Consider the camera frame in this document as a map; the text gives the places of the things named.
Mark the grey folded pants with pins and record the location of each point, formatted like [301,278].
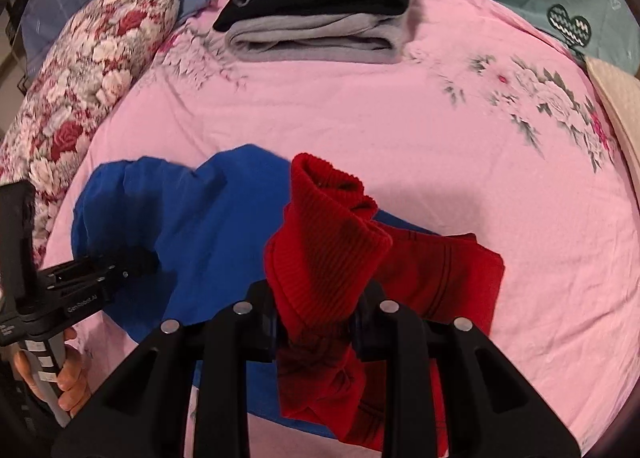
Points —
[361,38]

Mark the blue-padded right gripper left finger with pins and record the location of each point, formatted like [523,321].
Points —
[187,381]

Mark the black folded pants middle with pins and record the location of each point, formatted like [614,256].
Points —
[239,10]

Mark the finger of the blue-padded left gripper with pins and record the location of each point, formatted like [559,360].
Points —
[123,268]

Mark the person's left hand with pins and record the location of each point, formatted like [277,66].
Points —
[72,380]

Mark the blue and red pants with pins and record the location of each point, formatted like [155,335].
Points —
[312,233]

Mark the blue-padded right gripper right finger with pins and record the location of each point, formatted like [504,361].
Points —
[491,410]

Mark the red floral folded quilt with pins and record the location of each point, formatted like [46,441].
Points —
[99,54]

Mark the cream quilted pillow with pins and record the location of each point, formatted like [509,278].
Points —
[619,92]

